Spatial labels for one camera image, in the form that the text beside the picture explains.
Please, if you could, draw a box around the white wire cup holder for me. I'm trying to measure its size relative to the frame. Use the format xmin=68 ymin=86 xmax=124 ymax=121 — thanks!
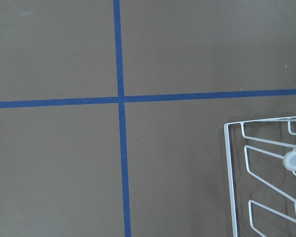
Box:
xmin=223 ymin=116 xmax=296 ymax=237

